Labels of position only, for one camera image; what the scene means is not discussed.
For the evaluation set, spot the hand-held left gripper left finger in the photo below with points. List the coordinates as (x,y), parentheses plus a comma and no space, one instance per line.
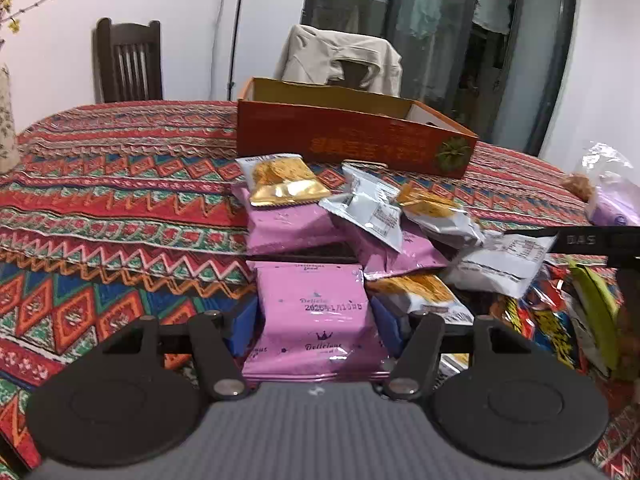
(243,327)

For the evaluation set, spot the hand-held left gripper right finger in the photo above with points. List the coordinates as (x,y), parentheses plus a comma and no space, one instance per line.
(384,327)

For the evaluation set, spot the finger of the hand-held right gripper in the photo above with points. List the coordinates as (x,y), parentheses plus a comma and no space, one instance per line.
(530,234)

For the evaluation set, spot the pink crown print snack packet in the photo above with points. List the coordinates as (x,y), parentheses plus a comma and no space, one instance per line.
(312,320)

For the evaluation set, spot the orange cardboard box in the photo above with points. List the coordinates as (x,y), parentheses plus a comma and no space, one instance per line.
(350,135)

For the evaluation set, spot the purple tissue pack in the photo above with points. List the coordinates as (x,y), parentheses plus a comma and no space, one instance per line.
(617,205)

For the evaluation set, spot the white orange cracker packet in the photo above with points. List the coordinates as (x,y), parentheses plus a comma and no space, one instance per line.
(425,295)
(440,215)

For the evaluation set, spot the green snack packet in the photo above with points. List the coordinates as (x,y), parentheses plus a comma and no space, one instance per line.
(595,310)

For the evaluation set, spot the clear plastic pastry bag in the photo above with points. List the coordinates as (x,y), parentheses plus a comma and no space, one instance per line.
(597,165)

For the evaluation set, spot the red cartoon snack packet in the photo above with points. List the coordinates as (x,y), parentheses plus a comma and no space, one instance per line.
(542,325)

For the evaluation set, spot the silver cracker packet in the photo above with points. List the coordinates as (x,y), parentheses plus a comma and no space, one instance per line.
(367,205)

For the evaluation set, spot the gold cracker packet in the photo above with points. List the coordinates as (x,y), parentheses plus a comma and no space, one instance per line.
(282,177)

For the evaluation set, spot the patterned red tablecloth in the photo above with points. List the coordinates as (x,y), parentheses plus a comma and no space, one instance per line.
(125,220)

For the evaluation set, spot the glass sliding door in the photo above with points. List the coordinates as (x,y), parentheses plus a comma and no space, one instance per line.
(440,35)

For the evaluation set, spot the chair under jacket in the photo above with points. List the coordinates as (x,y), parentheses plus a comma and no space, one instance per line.
(352,72)

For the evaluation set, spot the beige jacket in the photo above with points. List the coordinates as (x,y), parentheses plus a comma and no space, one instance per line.
(325,55)

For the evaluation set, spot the dark wooden chair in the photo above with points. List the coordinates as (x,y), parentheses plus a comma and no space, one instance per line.
(129,62)

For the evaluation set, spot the black light stand pole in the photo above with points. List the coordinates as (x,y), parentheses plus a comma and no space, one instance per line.
(239,25)

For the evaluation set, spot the floral patterned vase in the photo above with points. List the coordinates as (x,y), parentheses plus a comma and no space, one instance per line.
(6,120)

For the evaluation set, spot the yellow flower branches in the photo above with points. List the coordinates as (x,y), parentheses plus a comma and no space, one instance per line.
(30,2)

